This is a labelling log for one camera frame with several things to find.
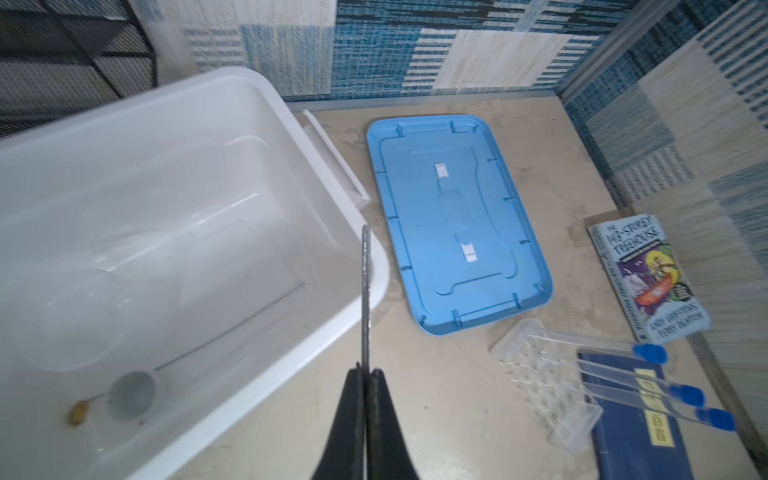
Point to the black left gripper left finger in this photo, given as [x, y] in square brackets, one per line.
[343, 455]

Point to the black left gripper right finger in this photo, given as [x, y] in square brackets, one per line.
[387, 453]

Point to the clear test tube rack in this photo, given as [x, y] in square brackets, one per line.
[544, 372]

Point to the small white ceramic dish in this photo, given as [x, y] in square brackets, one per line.
[137, 396]

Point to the white plastic storage bin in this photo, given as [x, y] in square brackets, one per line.
[262, 292]

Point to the blue capped test tube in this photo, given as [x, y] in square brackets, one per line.
[685, 394]
[654, 354]
[716, 418]

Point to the clear glass stirring rod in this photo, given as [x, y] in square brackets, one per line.
[124, 247]

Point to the clear plastic beaker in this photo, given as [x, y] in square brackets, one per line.
[64, 313]

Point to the blue plastic bin lid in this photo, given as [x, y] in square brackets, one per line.
[464, 244]

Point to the dark blue book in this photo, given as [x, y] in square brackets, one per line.
[633, 443]

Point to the colourful treehouse book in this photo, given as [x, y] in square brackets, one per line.
[652, 289]

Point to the black wire mesh shelf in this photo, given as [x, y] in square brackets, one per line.
[60, 58]

